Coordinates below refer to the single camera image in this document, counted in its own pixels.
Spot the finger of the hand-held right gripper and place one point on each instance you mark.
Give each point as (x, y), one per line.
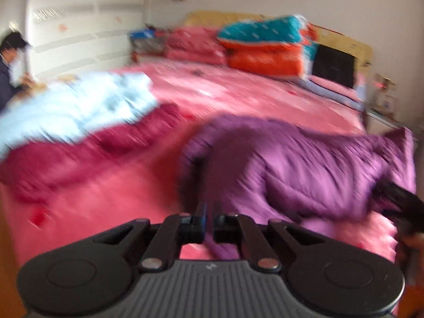
(391, 192)

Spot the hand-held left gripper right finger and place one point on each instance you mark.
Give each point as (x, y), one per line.
(218, 228)

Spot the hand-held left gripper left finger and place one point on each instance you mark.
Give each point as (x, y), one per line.
(201, 225)

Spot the purple down jacket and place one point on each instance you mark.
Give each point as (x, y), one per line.
(298, 169)

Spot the white nightstand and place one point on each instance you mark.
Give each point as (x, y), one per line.
(384, 124)

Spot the stack of pink blue quilts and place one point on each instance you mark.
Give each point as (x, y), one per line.
(331, 92)

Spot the dark red down jacket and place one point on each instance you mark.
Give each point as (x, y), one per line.
(82, 159)

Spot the black cloth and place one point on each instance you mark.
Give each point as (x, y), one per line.
(333, 66)

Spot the yellow headboard cover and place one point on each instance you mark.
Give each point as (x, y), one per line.
(361, 48)

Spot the light blue down jacket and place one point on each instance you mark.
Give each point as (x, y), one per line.
(73, 106)

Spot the orange folded quilt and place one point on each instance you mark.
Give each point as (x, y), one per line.
(265, 59)

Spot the pink heart-print folded blanket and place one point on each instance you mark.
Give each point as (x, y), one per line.
(195, 44)

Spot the stack of shoe boxes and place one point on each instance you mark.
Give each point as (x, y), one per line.
(147, 41)

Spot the teal dotted folded quilt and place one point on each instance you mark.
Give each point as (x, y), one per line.
(265, 28)

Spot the white wardrobe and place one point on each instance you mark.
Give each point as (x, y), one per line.
(82, 23)

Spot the photo frame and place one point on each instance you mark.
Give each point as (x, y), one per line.
(387, 104)

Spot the wall socket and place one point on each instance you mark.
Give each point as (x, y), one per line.
(386, 83)

